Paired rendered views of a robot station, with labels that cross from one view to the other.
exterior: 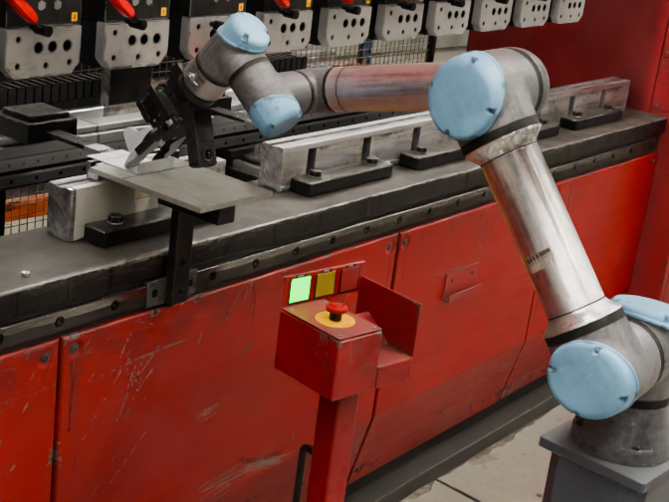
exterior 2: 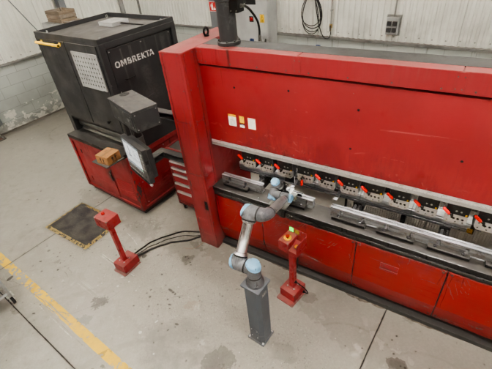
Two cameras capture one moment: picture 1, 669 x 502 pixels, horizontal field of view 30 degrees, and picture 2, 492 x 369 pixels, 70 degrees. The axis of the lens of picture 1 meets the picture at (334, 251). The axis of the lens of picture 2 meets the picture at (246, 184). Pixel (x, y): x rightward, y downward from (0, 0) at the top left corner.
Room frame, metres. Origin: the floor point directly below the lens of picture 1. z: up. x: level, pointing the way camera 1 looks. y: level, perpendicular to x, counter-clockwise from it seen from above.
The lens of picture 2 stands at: (1.74, -2.27, 3.09)
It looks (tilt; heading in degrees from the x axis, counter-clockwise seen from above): 36 degrees down; 90
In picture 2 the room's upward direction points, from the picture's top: 6 degrees counter-clockwise
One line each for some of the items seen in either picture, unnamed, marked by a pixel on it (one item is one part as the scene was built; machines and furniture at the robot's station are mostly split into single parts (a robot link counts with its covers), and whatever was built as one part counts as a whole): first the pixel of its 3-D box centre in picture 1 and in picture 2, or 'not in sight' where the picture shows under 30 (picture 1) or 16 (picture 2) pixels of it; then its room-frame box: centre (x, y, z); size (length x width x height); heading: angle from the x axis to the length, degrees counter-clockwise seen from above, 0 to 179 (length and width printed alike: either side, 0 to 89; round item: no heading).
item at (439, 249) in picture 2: (524, 133); (447, 251); (3.26, -0.46, 0.89); 0.30 x 0.05 x 0.03; 145
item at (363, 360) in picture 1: (347, 329); (292, 241); (2.10, -0.04, 0.75); 0.20 x 0.16 x 0.18; 135
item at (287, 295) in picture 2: not in sight; (291, 291); (2.08, -0.06, 0.06); 0.25 x 0.20 x 0.12; 45
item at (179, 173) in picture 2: not in sight; (199, 175); (1.13, 1.55, 0.50); 0.50 x 0.50 x 1.00; 55
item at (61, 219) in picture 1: (140, 194); (295, 198); (2.19, 0.37, 0.92); 0.39 x 0.06 x 0.10; 145
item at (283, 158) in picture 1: (480, 123); (430, 238); (3.18, -0.33, 0.92); 1.67 x 0.06 x 0.10; 145
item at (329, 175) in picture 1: (342, 176); (348, 220); (2.61, 0.00, 0.89); 0.30 x 0.05 x 0.03; 145
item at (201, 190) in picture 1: (180, 181); (282, 198); (2.06, 0.28, 1.00); 0.26 x 0.18 x 0.01; 55
